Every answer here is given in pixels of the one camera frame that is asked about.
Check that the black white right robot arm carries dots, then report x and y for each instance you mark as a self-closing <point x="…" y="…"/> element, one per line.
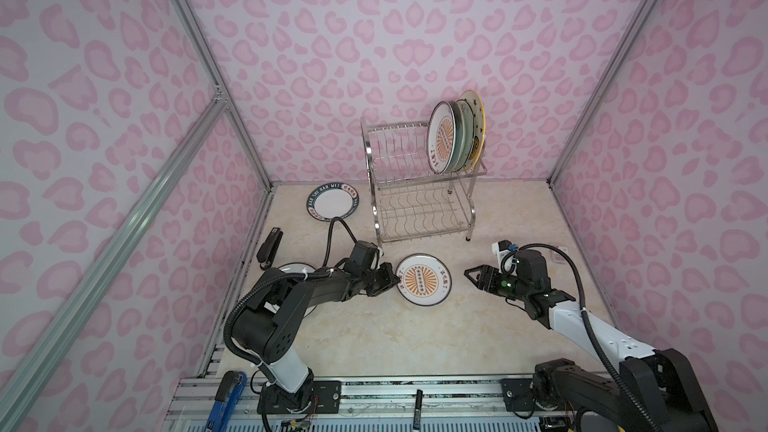
<point x="643" y="389"/>

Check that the black marker pen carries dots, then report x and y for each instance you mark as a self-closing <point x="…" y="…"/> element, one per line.
<point x="417" y="414"/>

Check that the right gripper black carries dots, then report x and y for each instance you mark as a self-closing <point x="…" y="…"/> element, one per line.
<point x="486" y="271"/>

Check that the silver two-tier dish rack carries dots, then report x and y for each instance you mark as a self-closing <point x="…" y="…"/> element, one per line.
<point x="408" y="200"/>

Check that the white plate black rings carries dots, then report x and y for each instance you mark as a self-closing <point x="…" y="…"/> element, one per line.
<point x="297" y="270"/>

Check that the orange sunburst plate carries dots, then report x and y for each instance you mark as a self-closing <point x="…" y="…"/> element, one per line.
<point x="441" y="136"/>
<point x="425" y="280"/>

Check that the small pink box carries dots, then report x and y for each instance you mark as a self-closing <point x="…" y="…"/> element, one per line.
<point x="558" y="256"/>

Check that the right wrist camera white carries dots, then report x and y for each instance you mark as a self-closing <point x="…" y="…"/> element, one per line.
<point x="501" y="250"/>

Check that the halloween cat star plate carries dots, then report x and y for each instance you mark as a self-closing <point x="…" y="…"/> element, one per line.
<point x="481" y="120"/>

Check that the white plate black text rim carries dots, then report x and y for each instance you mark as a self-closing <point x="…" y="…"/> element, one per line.
<point x="331" y="200"/>

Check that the mint green flower plate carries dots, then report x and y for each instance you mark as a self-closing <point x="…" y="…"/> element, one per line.
<point x="462" y="134"/>

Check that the blue handled tool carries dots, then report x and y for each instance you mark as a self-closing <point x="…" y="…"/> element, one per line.
<point x="225" y="400"/>

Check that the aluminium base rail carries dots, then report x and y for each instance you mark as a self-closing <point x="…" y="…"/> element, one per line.
<point x="450" y="403"/>

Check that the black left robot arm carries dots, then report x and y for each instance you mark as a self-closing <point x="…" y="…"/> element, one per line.
<point x="263" y="325"/>

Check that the black stapler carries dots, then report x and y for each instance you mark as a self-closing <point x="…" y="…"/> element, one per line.
<point x="269" y="248"/>

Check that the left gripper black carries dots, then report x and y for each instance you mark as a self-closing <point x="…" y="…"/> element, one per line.
<point x="389" y="280"/>

